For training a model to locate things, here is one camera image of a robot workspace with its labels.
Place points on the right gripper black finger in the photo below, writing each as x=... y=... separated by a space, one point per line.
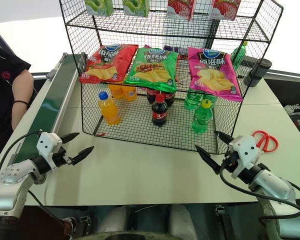
x=224 y=138
x=208 y=160

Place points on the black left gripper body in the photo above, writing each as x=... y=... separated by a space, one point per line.
x=60 y=157

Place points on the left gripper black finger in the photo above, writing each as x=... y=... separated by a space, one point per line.
x=82 y=155
x=70 y=137

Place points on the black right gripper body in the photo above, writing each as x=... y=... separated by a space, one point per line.
x=229 y=162

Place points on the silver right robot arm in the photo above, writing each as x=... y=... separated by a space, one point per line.
x=272 y=185

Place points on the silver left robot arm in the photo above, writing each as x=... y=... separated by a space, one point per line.
x=12 y=175

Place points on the person's bare forearm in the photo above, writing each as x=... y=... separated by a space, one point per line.
x=21 y=87

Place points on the green conveyor belt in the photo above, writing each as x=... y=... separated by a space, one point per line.
x=52 y=100

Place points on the green plastic bottle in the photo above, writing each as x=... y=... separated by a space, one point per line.
x=238 y=55

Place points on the green soda bottle yellow cap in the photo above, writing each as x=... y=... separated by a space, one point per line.
x=202 y=118

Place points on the orange soda bottle blue cap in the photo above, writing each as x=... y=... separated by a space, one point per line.
x=109 y=110

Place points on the black table clamp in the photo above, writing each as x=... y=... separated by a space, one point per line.
x=220 y=212

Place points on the black wristband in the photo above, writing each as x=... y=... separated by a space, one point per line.
x=22 y=102

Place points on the pink potato chips bag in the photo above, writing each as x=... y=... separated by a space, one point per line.
x=212 y=75

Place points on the grey rounded shape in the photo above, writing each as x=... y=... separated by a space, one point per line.
x=117 y=220
x=182 y=220

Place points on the cola bottle red cap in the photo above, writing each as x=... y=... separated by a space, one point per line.
x=159 y=113

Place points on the black cylindrical cup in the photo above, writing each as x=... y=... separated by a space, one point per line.
x=258 y=71

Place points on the white black sneaker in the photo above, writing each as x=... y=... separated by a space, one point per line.
x=296 y=109

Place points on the red potato chips bag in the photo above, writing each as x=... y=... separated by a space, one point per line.
x=107 y=65

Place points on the person in black shirt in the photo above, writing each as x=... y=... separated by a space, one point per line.
x=1 y=87

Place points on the orange red snack pack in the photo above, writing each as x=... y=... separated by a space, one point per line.
x=183 y=56

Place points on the green potato chips bag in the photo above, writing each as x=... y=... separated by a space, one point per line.
x=152 y=70

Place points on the purple snack pack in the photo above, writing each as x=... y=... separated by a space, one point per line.
x=175 y=49

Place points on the dark slanted pole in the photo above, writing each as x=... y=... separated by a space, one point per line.
x=1 y=37

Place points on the red strawberry juice carton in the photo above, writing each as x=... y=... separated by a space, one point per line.
x=181 y=8
x=226 y=8

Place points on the green apple juice carton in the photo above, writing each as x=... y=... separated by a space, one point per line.
x=98 y=6
x=136 y=7

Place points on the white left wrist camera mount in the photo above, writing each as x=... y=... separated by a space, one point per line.
x=47 y=145

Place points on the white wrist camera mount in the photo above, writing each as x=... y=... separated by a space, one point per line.
x=47 y=145
x=242 y=147

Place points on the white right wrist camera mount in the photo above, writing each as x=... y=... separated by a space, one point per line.
x=242 y=147

